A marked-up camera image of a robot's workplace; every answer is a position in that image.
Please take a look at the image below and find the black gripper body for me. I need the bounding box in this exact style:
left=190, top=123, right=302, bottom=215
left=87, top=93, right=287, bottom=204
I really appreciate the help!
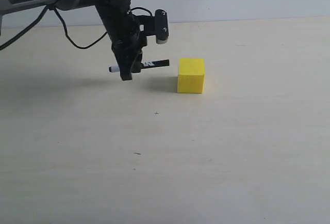
left=109, top=12, right=147, bottom=61

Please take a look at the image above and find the black and white marker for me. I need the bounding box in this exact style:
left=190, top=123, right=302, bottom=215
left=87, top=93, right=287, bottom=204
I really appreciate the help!
left=109, top=59, right=170, bottom=73

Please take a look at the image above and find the yellow foam cube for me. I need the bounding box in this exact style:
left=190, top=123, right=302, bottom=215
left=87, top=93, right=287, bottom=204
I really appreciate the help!
left=177, top=58, right=205, bottom=94

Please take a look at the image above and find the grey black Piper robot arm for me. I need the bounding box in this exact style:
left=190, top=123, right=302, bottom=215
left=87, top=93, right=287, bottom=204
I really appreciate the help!
left=1, top=0, right=145, bottom=81

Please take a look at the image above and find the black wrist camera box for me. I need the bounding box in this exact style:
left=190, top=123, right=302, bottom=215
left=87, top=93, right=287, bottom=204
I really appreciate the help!
left=137, top=9, right=169, bottom=44

